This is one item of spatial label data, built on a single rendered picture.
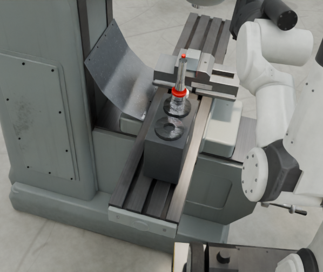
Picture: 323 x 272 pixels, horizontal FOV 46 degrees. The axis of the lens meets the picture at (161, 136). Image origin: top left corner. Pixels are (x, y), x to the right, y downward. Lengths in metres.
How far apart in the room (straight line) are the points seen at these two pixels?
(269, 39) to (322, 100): 0.25
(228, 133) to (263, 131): 0.99
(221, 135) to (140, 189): 0.48
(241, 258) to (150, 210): 0.47
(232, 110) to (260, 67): 1.05
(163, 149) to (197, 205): 0.83
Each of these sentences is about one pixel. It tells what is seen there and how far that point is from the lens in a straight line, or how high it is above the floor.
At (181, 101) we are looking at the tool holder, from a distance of 1.19.
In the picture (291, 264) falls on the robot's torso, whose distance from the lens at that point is 1.03.
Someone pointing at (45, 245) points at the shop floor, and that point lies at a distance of 2.21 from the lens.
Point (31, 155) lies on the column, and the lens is 1.95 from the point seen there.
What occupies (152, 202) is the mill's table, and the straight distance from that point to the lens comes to 1.23.
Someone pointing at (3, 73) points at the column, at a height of 0.96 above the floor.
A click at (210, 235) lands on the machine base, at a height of 0.20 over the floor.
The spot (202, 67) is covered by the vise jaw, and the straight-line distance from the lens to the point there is 1.53.
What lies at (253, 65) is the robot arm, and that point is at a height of 1.56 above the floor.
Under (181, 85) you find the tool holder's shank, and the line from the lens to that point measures 1.15.
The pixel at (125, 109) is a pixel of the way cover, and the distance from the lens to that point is 1.56.
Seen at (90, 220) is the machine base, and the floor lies 0.13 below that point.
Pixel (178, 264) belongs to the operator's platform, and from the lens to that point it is 1.69.
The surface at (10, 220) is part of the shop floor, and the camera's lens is 2.33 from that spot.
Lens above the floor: 1.95
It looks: 48 degrees down
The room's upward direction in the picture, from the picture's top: 5 degrees clockwise
